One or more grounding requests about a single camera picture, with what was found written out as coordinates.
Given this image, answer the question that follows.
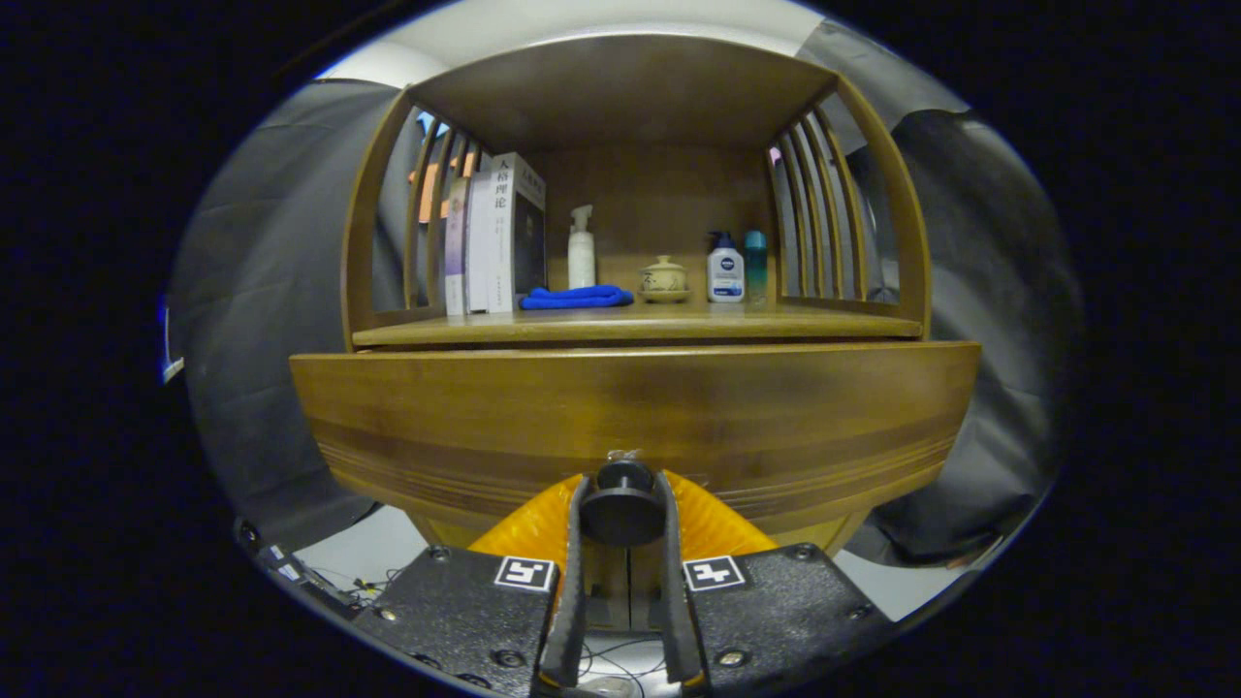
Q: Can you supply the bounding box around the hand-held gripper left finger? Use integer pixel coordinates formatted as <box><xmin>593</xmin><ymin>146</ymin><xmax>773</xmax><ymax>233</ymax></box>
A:
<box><xmin>354</xmin><ymin>472</ymin><xmax>592</xmax><ymax>698</ymax></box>

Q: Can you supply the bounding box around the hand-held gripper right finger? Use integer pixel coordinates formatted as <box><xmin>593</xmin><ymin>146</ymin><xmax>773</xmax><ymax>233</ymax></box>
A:
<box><xmin>652</xmin><ymin>470</ymin><xmax>893</xmax><ymax>698</ymax></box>

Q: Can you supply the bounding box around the wooden drawer with black knob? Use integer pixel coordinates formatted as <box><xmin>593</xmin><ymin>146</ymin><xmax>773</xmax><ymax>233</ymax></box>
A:
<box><xmin>289</xmin><ymin>341</ymin><xmax>982</xmax><ymax>554</ymax></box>

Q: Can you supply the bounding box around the wooden countertop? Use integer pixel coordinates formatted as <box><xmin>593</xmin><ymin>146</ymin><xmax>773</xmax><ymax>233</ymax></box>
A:
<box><xmin>352</xmin><ymin>301</ymin><xmax>922</xmax><ymax>348</ymax></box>

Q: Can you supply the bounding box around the wooden cabinet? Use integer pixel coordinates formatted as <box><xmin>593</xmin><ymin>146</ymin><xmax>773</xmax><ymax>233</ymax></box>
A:
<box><xmin>289</xmin><ymin>34</ymin><xmax>982</xmax><ymax>631</ymax></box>

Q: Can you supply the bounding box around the blue folded cloth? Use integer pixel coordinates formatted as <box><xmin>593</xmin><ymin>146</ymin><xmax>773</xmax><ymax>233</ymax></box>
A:
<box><xmin>520</xmin><ymin>284</ymin><xmax>635</xmax><ymax>311</ymax></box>

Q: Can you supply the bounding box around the white lotion bottle blue cap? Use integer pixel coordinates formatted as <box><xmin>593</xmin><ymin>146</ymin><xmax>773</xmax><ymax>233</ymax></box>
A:
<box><xmin>707</xmin><ymin>231</ymin><xmax>746</xmax><ymax>303</ymax></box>

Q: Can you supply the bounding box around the teal plastic bottle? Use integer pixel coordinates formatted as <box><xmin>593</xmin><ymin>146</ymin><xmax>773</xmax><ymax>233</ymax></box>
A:
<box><xmin>744</xmin><ymin>231</ymin><xmax>769</xmax><ymax>303</ymax></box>

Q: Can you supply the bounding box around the beige lidded teacup with saucer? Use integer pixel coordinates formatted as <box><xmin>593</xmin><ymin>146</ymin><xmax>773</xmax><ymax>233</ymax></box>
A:
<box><xmin>637</xmin><ymin>255</ymin><xmax>693</xmax><ymax>303</ymax></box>

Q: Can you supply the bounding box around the thin purple book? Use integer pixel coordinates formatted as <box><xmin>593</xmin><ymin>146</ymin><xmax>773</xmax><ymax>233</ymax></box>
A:
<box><xmin>444</xmin><ymin>176</ymin><xmax>470</xmax><ymax>316</ymax></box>

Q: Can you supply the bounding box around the thin white book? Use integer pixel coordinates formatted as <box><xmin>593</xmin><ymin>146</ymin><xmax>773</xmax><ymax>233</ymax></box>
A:
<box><xmin>465</xmin><ymin>173</ymin><xmax>493</xmax><ymax>314</ymax></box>

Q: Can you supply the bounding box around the white pump bottle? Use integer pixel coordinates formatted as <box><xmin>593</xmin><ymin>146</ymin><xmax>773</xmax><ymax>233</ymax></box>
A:
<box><xmin>567</xmin><ymin>205</ymin><xmax>597</xmax><ymax>290</ymax></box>

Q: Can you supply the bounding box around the black backdrop cloth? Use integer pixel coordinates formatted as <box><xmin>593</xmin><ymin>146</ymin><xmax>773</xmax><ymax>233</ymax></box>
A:
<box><xmin>165</xmin><ymin>19</ymin><xmax>1082</xmax><ymax>568</ymax></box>

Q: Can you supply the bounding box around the large black and white book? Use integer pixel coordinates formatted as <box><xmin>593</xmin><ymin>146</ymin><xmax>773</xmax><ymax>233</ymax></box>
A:
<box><xmin>488</xmin><ymin>152</ymin><xmax>547</xmax><ymax>314</ymax></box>

